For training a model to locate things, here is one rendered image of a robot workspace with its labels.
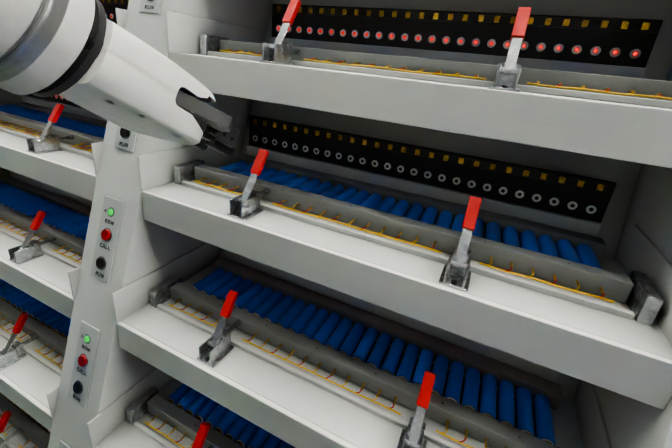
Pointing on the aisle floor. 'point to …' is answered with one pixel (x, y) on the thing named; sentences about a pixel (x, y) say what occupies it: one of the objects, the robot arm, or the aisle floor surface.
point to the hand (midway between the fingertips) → (209, 133)
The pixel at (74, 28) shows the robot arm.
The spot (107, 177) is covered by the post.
